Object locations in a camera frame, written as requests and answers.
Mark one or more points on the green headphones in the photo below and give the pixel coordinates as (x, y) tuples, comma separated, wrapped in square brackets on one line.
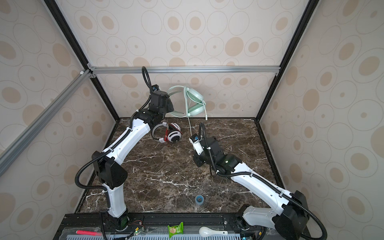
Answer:
[(194, 102)]

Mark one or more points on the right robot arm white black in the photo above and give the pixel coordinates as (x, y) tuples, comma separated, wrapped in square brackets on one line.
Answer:
[(288, 212)]

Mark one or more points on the white ceramic spoon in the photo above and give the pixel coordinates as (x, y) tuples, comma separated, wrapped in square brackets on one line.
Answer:
[(208, 232)]

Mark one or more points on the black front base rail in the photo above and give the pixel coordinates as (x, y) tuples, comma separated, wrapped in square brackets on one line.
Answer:
[(151, 226)]

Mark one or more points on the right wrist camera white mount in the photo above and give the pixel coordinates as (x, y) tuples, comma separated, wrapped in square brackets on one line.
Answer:
[(195, 140)]

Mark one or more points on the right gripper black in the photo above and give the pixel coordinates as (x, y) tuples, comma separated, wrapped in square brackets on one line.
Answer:
[(196, 159)]

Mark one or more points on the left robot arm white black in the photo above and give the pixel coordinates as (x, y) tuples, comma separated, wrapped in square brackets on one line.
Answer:
[(108, 163)]

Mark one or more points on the left diagonal aluminium rail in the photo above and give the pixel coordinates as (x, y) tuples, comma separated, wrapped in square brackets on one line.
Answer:
[(23, 140)]

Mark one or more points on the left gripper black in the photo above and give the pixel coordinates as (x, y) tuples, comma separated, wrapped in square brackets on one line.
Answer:
[(170, 108)]

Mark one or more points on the white black headphones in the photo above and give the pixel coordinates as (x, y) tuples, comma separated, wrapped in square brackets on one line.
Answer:
[(173, 133)]

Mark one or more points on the horizontal aluminium rail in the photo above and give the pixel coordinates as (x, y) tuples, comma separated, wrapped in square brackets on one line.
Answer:
[(187, 70)]

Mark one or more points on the green snack packet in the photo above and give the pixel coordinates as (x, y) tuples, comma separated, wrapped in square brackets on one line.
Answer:
[(176, 230)]

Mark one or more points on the blue tape roll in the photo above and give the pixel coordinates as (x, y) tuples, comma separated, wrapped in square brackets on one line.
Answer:
[(199, 199)]

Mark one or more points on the pink marker pen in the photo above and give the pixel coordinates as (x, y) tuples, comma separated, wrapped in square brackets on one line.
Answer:
[(88, 233)]

